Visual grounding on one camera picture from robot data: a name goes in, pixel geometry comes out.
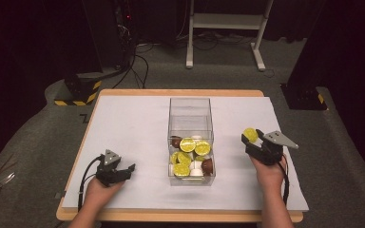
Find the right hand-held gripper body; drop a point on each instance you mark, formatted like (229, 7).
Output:
(271, 152)

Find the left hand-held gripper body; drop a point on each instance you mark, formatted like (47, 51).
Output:
(109, 171)

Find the yellow lemon half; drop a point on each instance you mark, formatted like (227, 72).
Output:
(187, 144)
(181, 170)
(250, 134)
(202, 148)
(174, 157)
(184, 158)

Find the brown round fruit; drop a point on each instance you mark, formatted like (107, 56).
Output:
(207, 165)
(176, 141)

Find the white round fruit piece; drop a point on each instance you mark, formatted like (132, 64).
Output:
(196, 137)
(197, 172)

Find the clear plastic box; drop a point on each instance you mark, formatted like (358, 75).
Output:
(190, 120)

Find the person's right hand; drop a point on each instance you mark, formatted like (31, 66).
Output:
(267, 174)

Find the person's left hand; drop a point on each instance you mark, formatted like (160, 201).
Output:
(99, 194)

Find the black yellow striped stand base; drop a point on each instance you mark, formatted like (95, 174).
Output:
(82, 90)

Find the wooden table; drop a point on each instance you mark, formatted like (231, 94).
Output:
(171, 92)

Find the white metal stand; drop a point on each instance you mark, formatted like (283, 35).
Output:
(226, 21)

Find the dark computer tower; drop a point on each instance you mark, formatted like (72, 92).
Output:
(114, 31)

